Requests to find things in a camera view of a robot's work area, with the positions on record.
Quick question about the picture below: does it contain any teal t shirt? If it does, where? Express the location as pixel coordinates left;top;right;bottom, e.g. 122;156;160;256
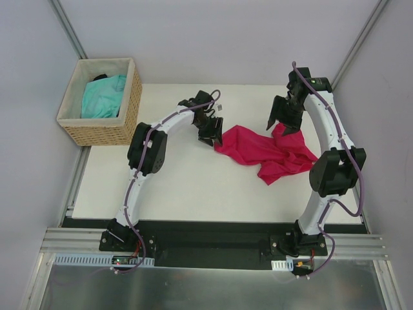
81;74;126;119

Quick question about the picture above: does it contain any pink t shirt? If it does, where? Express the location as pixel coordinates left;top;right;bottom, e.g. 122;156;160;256
214;123;318;185

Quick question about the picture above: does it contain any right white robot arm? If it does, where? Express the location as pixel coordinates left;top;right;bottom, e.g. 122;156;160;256
267;66;367;257

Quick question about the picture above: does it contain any white cable duct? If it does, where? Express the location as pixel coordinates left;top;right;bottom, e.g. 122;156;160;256
54;254;155;268
271;259;294;272

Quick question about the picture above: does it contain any black garment in basket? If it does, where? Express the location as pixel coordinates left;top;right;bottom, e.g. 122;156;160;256
92;74;108;81

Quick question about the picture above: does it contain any left aluminium frame post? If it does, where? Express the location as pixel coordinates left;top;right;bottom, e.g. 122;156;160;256
48;0;88;59

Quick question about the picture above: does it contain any wicker basket with liner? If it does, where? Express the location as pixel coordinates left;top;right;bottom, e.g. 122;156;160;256
57;57;143;146

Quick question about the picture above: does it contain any right aluminium frame post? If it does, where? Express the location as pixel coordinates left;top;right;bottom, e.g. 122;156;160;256
331;0;391;90

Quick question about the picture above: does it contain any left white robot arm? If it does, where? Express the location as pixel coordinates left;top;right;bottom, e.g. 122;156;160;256
99;90;223;251

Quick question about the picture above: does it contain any left white cable duct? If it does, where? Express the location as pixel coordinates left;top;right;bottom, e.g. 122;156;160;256
54;254;155;268

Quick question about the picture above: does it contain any aluminium frame post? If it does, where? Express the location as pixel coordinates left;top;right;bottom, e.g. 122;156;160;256
331;0;391;90
48;0;88;59

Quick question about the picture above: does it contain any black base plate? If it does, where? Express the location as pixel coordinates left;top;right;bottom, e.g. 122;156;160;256
61;218;370;269

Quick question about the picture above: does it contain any front aluminium rail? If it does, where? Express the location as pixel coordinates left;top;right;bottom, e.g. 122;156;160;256
41;227;390;260

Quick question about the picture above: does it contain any right white cable duct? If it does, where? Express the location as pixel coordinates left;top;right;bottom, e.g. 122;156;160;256
271;259;294;272

